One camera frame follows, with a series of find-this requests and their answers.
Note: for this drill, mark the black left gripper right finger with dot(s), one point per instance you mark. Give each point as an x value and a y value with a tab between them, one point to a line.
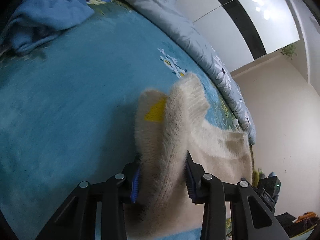
250	217

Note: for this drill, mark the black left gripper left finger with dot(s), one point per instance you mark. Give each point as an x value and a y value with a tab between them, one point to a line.
89	203

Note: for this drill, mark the cream fuzzy knit sweater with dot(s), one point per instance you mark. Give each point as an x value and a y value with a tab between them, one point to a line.
168	127

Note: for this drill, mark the clothes pile on floor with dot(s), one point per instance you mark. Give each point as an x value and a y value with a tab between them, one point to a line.
294	227

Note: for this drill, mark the teal floral bed sheet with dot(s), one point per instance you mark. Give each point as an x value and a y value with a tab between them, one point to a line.
67	109

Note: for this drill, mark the green hanging plant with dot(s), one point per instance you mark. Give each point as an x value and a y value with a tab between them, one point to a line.
289	51

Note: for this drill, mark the white black sliding wardrobe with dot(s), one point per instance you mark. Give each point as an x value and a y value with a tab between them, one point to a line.
242	31

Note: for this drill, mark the blue garment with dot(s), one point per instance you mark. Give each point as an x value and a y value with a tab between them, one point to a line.
36	22

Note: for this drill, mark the light blue floral quilt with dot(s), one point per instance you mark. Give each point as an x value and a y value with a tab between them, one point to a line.
166	16

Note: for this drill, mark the black camera box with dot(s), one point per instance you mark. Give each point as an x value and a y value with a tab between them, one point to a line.
271	185

